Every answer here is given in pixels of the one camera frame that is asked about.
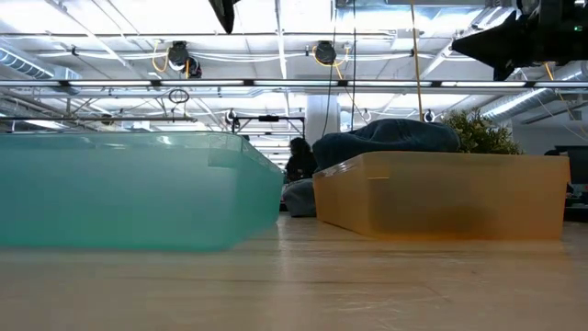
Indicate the dark blue cap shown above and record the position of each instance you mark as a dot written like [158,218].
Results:
[386,138]

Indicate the orange plastic bin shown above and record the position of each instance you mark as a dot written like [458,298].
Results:
[459,193]

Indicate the green potted plant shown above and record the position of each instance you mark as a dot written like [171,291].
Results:
[482,135]

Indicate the teal plastic bin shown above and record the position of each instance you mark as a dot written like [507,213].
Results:
[138,197]

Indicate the person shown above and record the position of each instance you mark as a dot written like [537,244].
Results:
[301,161]

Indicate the long ceiling light bar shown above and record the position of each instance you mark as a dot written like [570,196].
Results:
[202,83]

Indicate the black metal overhead frame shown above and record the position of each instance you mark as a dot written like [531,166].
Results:
[268,118]

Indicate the silver ceiling duct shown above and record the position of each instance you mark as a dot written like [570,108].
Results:
[23,64]
[519,103]

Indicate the grey cap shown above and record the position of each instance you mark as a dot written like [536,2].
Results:
[298,200]

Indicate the dark monitor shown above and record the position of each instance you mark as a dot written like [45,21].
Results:
[579,161]

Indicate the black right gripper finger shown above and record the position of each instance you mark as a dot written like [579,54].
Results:
[505,43]
[505,71]

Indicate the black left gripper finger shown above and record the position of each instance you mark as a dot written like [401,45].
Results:
[226,14]

